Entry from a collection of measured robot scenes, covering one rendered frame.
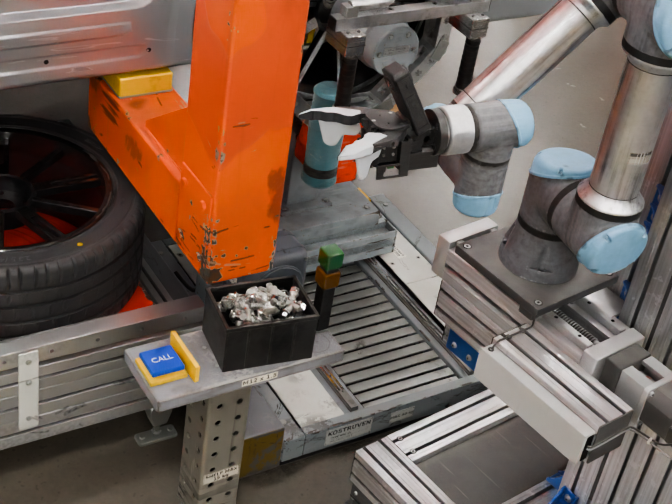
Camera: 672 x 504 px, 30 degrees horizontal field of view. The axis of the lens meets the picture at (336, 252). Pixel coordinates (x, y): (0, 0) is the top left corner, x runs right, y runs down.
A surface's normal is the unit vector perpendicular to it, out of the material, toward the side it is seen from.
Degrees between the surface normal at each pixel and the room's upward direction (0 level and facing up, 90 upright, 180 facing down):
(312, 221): 0
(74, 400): 90
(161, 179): 90
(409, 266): 0
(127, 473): 0
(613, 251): 98
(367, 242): 90
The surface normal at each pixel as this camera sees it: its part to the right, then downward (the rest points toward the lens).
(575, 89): 0.14, -0.80
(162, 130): -0.85, 0.20
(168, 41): 0.50, 0.56
